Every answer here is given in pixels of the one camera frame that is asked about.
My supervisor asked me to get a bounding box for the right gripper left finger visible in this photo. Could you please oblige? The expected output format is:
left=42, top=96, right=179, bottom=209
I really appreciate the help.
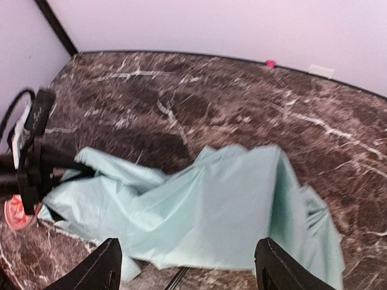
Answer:
left=45, top=238, right=122, bottom=290

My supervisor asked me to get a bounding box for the mint green folding umbrella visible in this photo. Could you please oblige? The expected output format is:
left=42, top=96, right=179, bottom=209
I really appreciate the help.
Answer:
left=38, top=146, right=345, bottom=289

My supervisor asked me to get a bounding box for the left black frame post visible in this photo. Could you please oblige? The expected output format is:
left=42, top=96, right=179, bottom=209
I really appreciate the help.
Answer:
left=34, top=0, right=79, bottom=57

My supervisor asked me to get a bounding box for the orange patterned ceramic bowl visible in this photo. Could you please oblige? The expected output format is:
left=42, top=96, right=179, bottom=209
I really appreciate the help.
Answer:
left=4, top=195, right=42, bottom=231

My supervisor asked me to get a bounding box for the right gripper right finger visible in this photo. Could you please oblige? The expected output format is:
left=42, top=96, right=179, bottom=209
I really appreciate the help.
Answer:
left=255, top=237, right=325, bottom=289

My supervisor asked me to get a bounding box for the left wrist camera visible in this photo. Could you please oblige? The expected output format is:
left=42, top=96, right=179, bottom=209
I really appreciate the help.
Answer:
left=7, top=87, right=57, bottom=158

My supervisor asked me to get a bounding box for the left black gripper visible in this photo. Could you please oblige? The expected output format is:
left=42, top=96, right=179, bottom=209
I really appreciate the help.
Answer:
left=16, top=137, right=96, bottom=215

